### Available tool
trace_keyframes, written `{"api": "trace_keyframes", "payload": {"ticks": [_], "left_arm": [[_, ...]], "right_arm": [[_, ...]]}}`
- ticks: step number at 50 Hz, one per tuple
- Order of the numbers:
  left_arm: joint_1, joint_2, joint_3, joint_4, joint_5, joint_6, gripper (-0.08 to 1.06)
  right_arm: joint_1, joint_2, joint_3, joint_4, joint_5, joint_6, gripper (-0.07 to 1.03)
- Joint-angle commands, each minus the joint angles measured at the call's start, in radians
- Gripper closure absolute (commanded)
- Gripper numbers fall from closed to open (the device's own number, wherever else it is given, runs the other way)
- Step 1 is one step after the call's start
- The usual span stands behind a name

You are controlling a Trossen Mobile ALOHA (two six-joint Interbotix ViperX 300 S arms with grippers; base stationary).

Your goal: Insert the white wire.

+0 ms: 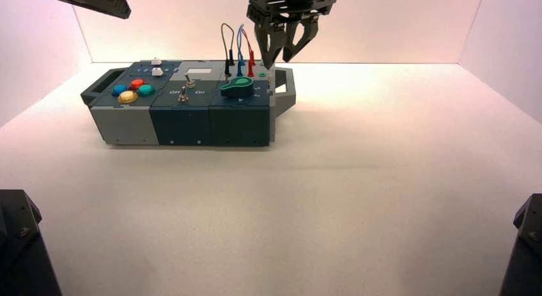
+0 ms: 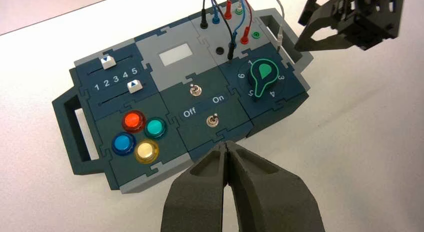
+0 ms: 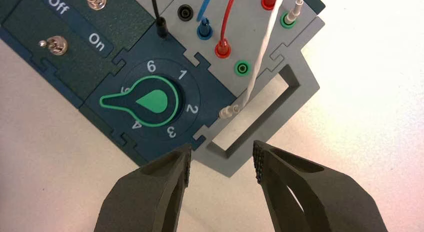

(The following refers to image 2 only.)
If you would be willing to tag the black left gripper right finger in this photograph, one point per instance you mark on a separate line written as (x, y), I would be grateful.
(271, 200)

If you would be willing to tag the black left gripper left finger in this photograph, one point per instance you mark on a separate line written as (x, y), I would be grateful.
(195, 197)

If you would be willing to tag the grey and teal control box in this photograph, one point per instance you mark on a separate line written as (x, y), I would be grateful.
(232, 111)

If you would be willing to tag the green rotary knob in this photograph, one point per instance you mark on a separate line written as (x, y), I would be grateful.
(263, 74)

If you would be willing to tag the yellow push button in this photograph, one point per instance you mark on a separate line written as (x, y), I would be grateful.
(146, 151)

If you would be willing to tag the metal toggle switch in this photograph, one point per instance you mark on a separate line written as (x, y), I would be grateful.
(212, 121)
(196, 91)

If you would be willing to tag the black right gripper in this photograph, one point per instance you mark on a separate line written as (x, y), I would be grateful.
(377, 18)

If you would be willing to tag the teal push button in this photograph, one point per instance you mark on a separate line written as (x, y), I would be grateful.
(155, 127)

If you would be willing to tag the blue push button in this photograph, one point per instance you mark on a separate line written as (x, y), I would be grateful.
(123, 143)

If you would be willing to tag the green banana socket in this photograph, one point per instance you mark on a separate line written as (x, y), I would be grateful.
(255, 35)

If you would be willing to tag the red push button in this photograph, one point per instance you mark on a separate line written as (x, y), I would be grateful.
(133, 121)

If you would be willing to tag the white slider knob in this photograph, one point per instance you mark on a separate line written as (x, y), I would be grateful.
(107, 62)
(134, 86)

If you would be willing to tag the white display window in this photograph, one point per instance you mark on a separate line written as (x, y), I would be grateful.
(175, 54)

